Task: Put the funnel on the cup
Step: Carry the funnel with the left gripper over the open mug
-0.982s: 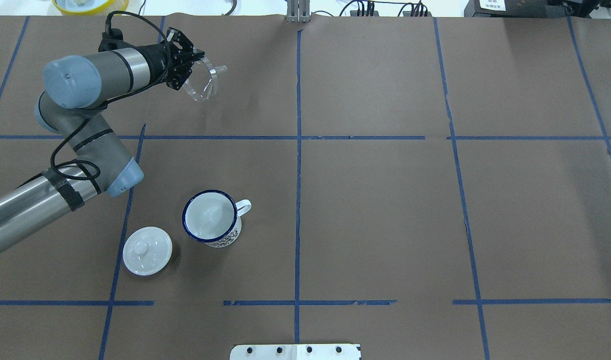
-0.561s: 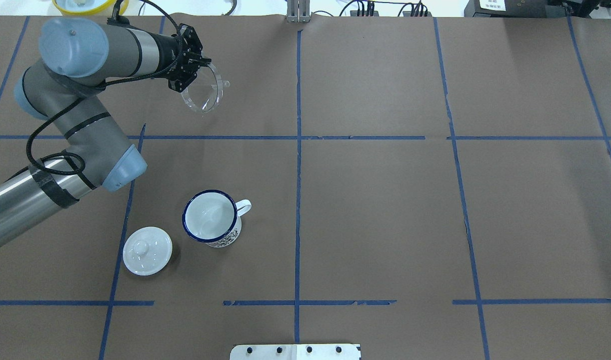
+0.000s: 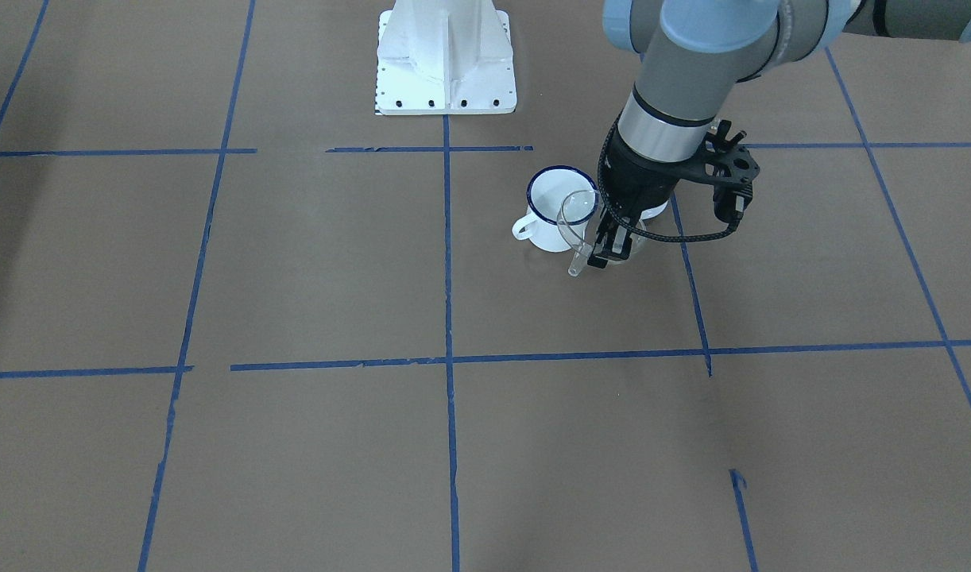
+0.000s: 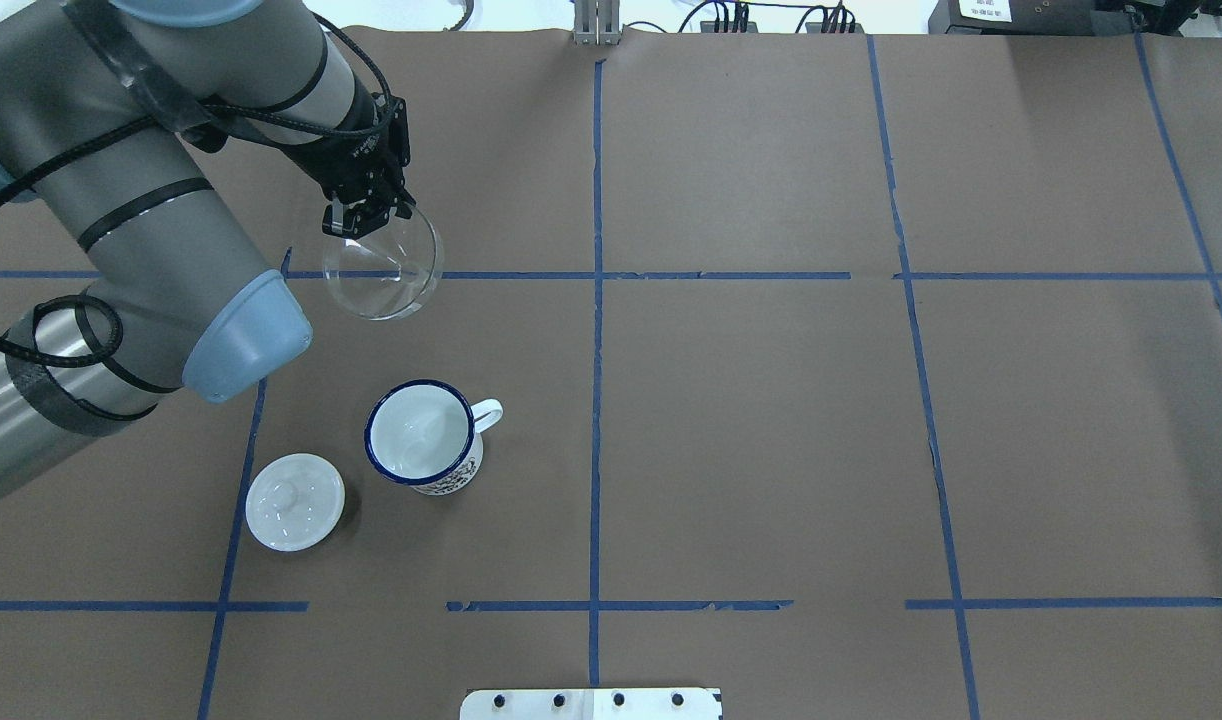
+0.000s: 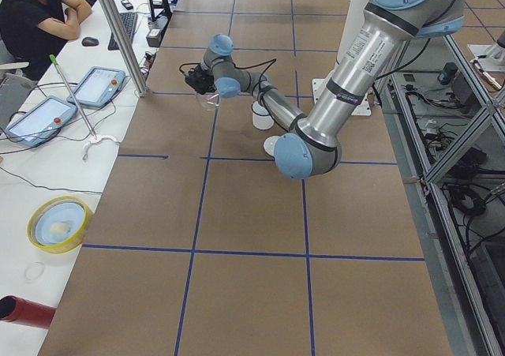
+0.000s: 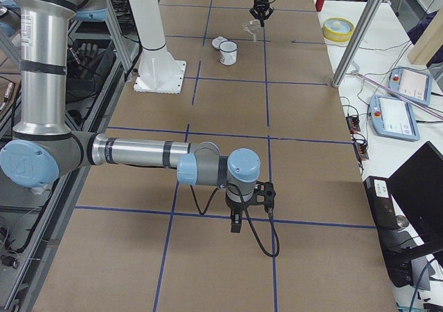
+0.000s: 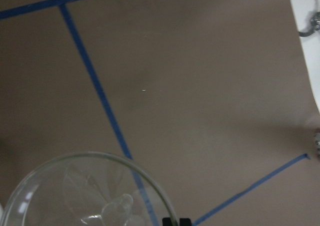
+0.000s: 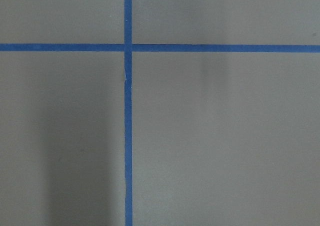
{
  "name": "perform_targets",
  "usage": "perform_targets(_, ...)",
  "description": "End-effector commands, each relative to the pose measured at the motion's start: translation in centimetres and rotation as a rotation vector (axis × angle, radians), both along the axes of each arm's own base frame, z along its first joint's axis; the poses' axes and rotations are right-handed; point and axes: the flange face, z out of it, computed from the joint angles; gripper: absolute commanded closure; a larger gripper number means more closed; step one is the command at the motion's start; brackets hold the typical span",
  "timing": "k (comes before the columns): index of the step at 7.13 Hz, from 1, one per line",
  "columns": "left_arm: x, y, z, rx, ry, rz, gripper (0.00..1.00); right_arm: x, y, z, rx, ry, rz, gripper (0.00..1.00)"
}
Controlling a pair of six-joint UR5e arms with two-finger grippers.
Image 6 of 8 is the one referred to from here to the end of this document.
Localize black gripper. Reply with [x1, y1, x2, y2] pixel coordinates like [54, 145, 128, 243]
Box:
[249, 1, 274, 27]
[226, 197, 250, 232]

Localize white enamel cup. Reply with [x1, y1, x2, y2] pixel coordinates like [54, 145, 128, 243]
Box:
[219, 40, 238, 66]

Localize white enamel lid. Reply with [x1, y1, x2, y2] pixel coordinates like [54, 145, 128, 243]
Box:
[211, 36, 226, 50]

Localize yellow tape roll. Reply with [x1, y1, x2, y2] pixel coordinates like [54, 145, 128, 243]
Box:
[322, 17, 355, 43]

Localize reacher grabber stick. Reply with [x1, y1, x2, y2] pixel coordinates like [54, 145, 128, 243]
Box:
[347, 69, 442, 122]

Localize orange relay board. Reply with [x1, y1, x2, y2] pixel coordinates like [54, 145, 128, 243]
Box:
[354, 140, 369, 160]
[345, 115, 361, 134]

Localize black desktop box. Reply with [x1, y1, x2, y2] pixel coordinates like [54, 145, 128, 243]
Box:
[363, 176, 399, 230]

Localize near teach pendant tablet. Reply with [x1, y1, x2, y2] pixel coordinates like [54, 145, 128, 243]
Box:
[369, 95, 420, 141]

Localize teach pendant tablet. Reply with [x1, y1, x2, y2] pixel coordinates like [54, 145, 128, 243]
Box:
[369, 95, 420, 141]
[389, 66, 433, 106]

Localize wooden beam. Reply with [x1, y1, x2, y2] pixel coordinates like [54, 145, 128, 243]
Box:
[407, 9, 442, 67]

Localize far teach pendant tablet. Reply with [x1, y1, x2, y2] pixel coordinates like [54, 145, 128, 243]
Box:
[389, 66, 433, 106]

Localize black computer monitor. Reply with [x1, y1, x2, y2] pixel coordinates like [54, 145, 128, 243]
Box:
[387, 140, 443, 268]

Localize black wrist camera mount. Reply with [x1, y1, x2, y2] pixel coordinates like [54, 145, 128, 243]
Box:
[248, 181, 276, 214]

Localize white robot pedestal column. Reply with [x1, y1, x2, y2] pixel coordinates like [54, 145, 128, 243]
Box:
[129, 0, 186, 94]

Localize aluminium frame post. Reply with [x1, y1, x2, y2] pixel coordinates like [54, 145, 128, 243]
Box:
[331, 0, 383, 88]

